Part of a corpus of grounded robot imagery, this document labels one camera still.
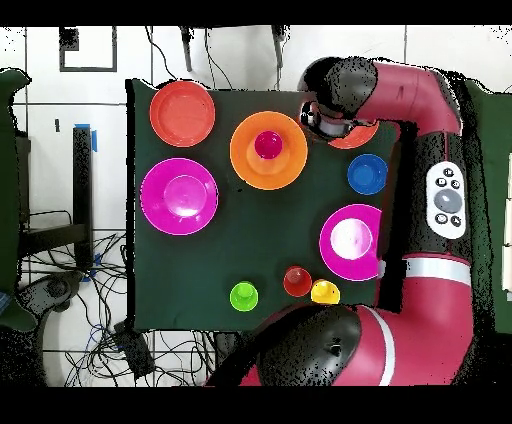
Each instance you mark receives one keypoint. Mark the blue small bowl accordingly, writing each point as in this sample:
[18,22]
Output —
[367,174]

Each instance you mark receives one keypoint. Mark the pink large bowl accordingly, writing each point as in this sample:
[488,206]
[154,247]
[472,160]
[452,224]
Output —
[344,264]
[178,196]

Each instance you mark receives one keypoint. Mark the yellow plastic cup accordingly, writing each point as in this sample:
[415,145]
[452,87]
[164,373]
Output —
[325,292]

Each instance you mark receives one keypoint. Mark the red shallow bowl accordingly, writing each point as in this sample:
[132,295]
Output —
[182,114]
[358,138]

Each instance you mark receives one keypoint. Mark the red-orange plastic cup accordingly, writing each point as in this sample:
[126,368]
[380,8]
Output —
[297,282]

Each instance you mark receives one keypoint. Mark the black stand leg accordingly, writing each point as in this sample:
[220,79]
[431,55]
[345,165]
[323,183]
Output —
[186,52]
[278,48]

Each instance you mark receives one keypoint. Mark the black pedestal foot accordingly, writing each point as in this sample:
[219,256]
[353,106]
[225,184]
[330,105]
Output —
[58,288]

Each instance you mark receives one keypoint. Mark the black power box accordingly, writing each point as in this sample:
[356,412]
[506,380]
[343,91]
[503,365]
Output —
[134,350]

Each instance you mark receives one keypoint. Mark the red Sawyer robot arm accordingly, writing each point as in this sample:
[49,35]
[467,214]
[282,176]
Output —
[432,320]

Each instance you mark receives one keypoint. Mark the crimson plastic cup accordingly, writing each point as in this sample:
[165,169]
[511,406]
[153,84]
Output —
[268,144]

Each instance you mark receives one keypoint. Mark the green cloth covered table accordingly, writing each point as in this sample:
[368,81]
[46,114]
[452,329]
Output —
[10,200]
[500,160]

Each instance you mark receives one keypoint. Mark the dark green tablecloth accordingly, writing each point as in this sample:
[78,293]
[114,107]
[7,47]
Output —
[240,240]

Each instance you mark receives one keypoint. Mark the orange large bowl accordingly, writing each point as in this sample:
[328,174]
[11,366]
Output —
[244,160]

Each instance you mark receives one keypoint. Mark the blue tape strip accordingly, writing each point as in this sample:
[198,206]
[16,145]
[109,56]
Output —
[94,142]

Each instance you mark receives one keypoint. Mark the black frame stand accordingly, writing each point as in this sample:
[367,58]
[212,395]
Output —
[82,180]

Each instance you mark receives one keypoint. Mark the green plastic cup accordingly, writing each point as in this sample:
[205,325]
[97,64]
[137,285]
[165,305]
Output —
[244,296]

